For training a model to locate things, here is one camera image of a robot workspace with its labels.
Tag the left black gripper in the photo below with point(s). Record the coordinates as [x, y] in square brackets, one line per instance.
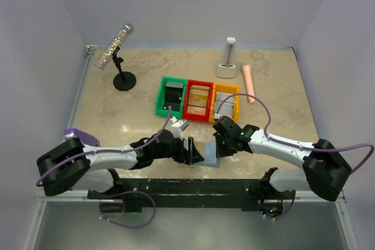
[190, 156]

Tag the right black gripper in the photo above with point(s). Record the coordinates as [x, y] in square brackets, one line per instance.
[220, 151]

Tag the gold credit card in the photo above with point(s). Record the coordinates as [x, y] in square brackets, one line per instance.
[196, 110]
[200, 147]

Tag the teal leather card holder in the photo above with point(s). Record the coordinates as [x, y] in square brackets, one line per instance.
[210, 158]

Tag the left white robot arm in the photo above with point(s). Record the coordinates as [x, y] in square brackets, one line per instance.
[75, 165]

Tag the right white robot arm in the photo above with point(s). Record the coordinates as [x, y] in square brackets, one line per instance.
[320, 167]

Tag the white cards stack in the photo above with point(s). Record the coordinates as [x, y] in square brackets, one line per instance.
[228, 106]

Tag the gold cards stack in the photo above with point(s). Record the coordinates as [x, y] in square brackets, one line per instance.
[198, 95]

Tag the black cards stack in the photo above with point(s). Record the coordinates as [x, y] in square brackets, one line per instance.
[173, 95]

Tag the red plastic bin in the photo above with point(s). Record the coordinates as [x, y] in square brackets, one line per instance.
[192, 117]

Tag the yellow plastic bin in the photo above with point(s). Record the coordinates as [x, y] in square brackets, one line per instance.
[226, 88]

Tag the green plastic bin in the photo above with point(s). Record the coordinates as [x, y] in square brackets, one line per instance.
[160, 97]

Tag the white metronome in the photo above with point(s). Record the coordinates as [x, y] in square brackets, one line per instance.
[226, 67]

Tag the pink flashlight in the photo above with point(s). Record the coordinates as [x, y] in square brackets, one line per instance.
[246, 68]

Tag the black microphone stand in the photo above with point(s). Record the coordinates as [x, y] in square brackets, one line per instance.
[124, 80]

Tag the purple block fixture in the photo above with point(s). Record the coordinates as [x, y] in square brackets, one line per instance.
[85, 138]

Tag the glitter silver microphone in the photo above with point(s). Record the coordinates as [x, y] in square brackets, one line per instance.
[126, 30]

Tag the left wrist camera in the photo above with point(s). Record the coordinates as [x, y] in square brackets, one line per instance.
[178, 126]

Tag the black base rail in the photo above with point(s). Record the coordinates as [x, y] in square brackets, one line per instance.
[135, 194]

